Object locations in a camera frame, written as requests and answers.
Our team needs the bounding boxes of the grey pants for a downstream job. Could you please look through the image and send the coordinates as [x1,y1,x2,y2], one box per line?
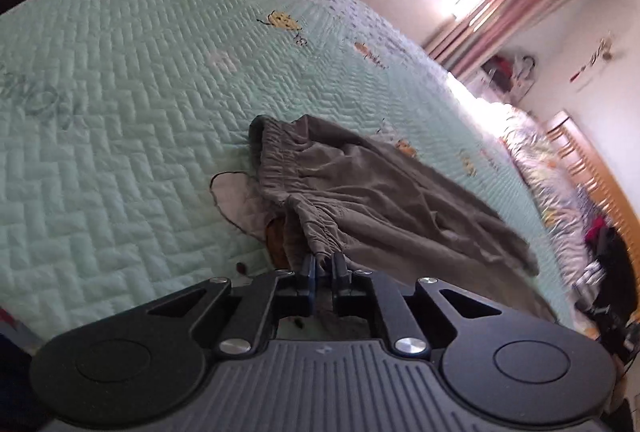
[248,113,561,328]

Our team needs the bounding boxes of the white plastic bag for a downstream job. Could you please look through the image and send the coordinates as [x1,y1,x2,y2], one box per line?
[480,55,538,106]

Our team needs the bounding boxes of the floral duvet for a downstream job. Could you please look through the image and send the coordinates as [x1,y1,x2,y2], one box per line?
[492,105,616,313]

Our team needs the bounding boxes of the small wall decoration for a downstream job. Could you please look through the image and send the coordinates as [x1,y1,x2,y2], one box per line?
[572,35,616,86]

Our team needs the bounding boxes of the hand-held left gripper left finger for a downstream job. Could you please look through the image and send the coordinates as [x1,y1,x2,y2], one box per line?
[147,255,318,358]

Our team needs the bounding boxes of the pink curtain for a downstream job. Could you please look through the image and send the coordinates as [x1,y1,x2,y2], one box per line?
[422,0,601,83]

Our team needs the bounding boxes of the wooden headboard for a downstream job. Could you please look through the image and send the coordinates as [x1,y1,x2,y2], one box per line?
[542,109,640,243]

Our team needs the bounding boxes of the green bee-print quilted bedspread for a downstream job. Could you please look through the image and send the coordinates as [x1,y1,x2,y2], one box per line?
[0,0,576,348]

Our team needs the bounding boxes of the black garment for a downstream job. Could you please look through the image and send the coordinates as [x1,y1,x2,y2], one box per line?
[582,225,640,358]

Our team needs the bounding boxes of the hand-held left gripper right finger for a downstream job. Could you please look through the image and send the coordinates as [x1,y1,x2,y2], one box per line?
[330,252,503,358]

